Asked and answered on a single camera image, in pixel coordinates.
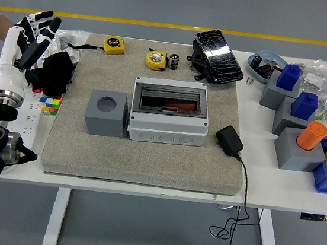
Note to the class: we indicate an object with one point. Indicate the grey block with round hole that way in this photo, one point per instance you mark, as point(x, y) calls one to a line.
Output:
point(106, 124)

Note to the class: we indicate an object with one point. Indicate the black cloth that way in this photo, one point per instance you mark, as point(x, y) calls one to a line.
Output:
point(55, 76)

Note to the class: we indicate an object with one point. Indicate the glossy black flat case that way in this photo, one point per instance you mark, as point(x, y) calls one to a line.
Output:
point(219, 57)

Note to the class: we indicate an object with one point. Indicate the blue-grey oval dish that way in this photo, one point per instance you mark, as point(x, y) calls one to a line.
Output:
point(252, 69)

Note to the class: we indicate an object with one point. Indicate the yellow square tape measure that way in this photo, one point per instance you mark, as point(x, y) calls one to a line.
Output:
point(113, 46)

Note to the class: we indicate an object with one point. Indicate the grey plastic junction box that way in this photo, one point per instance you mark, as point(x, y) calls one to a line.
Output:
point(168, 132)

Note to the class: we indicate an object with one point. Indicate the white printed packet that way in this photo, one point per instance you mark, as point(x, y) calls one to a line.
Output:
point(53, 47)

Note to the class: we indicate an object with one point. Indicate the smoky transparent box lid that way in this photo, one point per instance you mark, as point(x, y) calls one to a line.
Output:
point(154, 96)

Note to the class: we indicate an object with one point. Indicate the small screw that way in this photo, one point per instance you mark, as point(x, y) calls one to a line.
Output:
point(251, 80)
point(247, 80)

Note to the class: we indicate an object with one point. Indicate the black table control panel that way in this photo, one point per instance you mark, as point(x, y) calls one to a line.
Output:
point(319, 217)

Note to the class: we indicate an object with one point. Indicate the yellow round tape measure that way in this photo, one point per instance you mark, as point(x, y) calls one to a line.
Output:
point(157, 59)

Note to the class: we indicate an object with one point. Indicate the orange cylinder battery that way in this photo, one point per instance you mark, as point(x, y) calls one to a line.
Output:
point(180, 104)
point(311, 137)

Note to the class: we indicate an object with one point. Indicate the white and black robot left hand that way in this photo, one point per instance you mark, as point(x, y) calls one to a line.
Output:
point(8, 61)

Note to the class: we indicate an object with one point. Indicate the blue bottle-shaped block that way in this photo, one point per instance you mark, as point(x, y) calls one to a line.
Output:
point(288, 78)
point(304, 107)

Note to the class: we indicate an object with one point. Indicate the black capacitor in dish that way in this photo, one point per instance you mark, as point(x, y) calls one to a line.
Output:
point(256, 61)

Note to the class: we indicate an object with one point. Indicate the clear crumpled plastic bag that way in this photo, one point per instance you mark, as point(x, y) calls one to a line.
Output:
point(72, 37)

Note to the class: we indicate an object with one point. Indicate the black power adapter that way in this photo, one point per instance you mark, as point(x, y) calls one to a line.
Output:
point(229, 140)

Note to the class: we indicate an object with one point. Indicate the grey-brown felt mat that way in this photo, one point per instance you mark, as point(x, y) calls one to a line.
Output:
point(146, 162)

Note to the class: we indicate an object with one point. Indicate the grey block holder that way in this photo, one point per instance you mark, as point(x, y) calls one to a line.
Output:
point(283, 122)
point(269, 95)
point(289, 156)

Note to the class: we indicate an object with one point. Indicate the white power strip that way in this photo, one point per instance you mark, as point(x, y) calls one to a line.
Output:
point(29, 118)

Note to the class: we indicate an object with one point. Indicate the stickerless colourful puzzle cube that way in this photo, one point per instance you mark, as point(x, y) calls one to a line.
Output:
point(50, 104)

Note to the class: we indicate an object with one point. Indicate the small black capacitor cylinder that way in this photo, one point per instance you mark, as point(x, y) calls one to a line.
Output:
point(174, 61)

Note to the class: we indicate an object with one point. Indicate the white table leg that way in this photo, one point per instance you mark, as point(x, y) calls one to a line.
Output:
point(56, 220)
point(270, 240)

